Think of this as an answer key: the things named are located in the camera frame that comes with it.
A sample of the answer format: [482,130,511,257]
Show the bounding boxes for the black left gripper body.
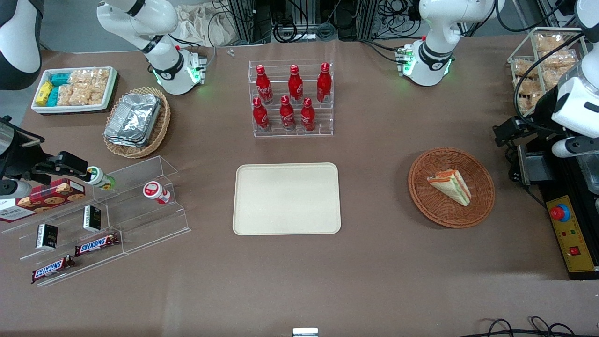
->
[516,87,570,142]

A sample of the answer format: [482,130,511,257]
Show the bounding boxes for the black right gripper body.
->
[0,118,53,182]

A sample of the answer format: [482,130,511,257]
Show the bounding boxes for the triangular sandwich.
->
[427,169,472,207]

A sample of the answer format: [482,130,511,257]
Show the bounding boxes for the white plastic snack tray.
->
[31,66,118,115]

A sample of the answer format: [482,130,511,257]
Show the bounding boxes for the oval light wicker basket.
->
[102,86,172,159]

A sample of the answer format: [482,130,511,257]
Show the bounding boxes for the round brown wicker basket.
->
[408,147,496,229]

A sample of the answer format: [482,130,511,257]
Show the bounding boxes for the beige rectangular tray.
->
[232,162,342,236]

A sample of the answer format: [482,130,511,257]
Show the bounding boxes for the red cookie box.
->
[0,178,87,223]

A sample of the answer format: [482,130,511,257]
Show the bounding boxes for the bagged pastry snack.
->
[515,78,544,108]
[536,34,564,53]
[511,58,538,78]
[541,51,578,71]

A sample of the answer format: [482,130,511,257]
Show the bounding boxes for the green cap yogurt bottle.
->
[86,166,116,191]

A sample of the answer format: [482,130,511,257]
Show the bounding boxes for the grey metal plate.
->
[517,143,558,188]

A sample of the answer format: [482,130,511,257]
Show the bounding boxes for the small black box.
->
[36,223,59,250]
[83,205,102,233]

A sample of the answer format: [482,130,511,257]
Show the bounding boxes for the yellow snack pack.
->
[36,81,54,106]

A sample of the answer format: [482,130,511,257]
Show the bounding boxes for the clear plastic container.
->
[577,152,599,195]

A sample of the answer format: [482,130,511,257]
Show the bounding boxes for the stacked silver foil trays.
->
[103,93,162,148]

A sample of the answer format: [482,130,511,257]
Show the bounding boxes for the Snickers chocolate bar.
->
[31,255,76,285]
[74,232,120,257]

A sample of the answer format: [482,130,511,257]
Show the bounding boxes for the red cap yogurt bottle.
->
[142,181,172,205]

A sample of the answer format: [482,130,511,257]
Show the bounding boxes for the clear acrylic stepped shelf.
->
[0,155,192,287]

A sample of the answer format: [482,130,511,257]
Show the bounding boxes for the black yellow control box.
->
[529,140,599,281]

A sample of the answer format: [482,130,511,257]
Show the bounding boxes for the clear acrylic bottle rack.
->
[248,59,335,138]

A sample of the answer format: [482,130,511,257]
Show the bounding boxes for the red cola bottle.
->
[279,95,297,132]
[316,62,333,104]
[300,97,316,132]
[252,97,270,132]
[287,64,304,105]
[255,64,274,105]

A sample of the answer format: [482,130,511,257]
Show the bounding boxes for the beige crumpled cloth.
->
[174,4,235,48]

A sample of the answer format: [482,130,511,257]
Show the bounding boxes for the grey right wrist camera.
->
[0,180,34,198]

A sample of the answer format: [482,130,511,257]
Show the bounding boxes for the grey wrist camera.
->
[0,180,34,198]
[551,137,599,159]

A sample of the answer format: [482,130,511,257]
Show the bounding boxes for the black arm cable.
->
[513,34,586,120]

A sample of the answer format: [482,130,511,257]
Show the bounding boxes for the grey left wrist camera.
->
[551,137,599,159]

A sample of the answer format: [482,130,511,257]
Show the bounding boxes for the white wire basket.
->
[507,27,591,118]

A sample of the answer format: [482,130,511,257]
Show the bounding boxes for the aluminium frame post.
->
[363,0,382,40]
[228,0,256,45]

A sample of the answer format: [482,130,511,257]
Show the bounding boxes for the black floor cable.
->
[467,315,599,337]

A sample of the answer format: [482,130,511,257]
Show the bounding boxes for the coiled black cable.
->
[272,19,299,44]

